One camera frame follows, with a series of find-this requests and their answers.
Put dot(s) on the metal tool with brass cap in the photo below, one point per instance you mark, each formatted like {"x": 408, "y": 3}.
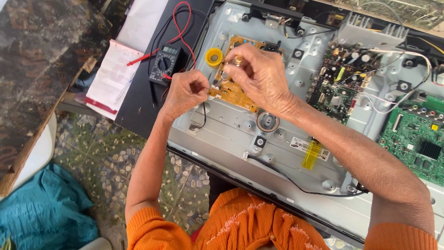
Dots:
{"x": 238, "y": 59}

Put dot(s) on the teal cloth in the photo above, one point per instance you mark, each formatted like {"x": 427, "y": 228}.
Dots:
{"x": 45, "y": 211}

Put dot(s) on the yellow circuit board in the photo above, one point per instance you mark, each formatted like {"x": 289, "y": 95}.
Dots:
{"x": 236, "y": 94}

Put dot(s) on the white and red receipt book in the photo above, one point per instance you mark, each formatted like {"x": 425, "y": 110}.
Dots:
{"x": 111, "y": 74}

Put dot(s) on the yellow reel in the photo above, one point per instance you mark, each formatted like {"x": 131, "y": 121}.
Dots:
{"x": 213, "y": 57}

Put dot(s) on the green main circuit board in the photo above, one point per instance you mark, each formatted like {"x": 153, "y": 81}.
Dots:
{"x": 412, "y": 142}

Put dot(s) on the white paper sheet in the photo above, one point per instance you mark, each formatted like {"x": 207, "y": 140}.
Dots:
{"x": 144, "y": 22}

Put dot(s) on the red multimeter probe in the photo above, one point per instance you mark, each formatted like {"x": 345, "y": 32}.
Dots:
{"x": 140, "y": 59}

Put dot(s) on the grey metal television chassis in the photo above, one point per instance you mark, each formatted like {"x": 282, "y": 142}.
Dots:
{"x": 229, "y": 135}

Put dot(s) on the person's left hand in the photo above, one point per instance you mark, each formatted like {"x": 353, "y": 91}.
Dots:
{"x": 182, "y": 93}

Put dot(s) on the black multimeter probe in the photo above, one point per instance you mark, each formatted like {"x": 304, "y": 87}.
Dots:
{"x": 153, "y": 94}

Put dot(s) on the orange knit sweater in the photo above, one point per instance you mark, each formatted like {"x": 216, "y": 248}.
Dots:
{"x": 249, "y": 225}

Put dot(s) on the bare copper-side circuit board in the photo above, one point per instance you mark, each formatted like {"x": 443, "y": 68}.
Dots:
{"x": 399, "y": 10}

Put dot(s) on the yellow lighter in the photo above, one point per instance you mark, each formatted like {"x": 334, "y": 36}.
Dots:
{"x": 311, "y": 156}

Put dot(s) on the person's left fingers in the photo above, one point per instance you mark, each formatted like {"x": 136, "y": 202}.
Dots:
{"x": 199, "y": 85}

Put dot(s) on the person's right fingers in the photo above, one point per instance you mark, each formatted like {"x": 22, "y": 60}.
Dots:
{"x": 239, "y": 71}

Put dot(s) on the black digital multimeter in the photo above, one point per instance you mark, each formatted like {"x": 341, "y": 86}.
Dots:
{"x": 164, "y": 64}

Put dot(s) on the white label sticker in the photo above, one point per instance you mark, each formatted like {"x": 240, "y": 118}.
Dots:
{"x": 298, "y": 145}

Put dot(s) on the white plastic chair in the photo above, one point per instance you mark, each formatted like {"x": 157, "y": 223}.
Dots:
{"x": 36, "y": 156}

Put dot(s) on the power supply circuit board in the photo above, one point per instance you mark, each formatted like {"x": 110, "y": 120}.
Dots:
{"x": 340, "y": 86}

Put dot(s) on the dark marble-pattern board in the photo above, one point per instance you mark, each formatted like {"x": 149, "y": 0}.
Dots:
{"x": 38, "y": 59}

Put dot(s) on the aluminium heat sink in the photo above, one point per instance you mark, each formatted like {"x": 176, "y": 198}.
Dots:
{"x": 367, "y": 34}

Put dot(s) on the person's right hand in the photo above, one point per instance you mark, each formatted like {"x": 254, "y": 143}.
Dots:
{"x": 265, "y": 80}

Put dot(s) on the clear pen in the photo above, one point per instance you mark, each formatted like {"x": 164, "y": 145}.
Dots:
{"x": 124, "y": 89}

